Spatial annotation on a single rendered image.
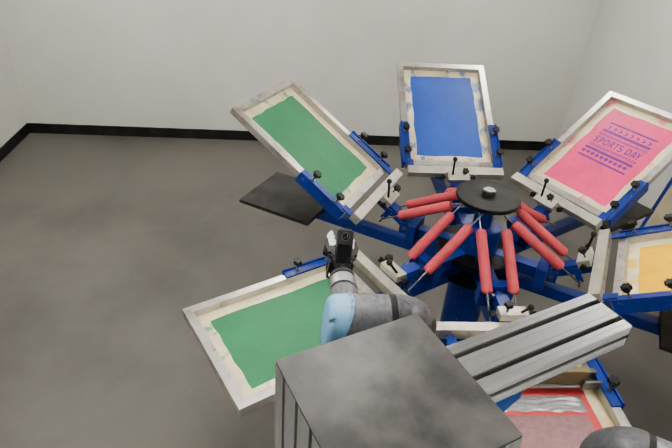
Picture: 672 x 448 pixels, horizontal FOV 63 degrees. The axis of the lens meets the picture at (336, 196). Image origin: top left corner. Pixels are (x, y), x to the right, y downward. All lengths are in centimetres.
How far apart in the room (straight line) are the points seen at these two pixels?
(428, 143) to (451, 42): 258
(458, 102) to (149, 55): 340
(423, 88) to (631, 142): 127
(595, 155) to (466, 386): 279
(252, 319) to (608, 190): 204
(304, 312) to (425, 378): 168
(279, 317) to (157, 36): 400
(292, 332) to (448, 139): 170
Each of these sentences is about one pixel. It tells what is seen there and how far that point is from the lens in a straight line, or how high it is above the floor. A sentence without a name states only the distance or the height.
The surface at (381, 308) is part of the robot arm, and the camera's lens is 111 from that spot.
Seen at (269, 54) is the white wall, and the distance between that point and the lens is 579.
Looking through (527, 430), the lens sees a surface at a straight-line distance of 225.
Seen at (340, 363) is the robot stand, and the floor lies 203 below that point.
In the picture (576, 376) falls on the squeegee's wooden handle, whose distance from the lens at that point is 239.
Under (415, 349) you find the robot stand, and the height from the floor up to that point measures 203.
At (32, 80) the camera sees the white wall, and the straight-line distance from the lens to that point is 650.
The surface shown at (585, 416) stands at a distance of 238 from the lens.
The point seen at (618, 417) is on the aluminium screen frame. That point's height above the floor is 99.
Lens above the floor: 265
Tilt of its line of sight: 31 degrees down
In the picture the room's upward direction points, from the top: 4 degrees clockwise
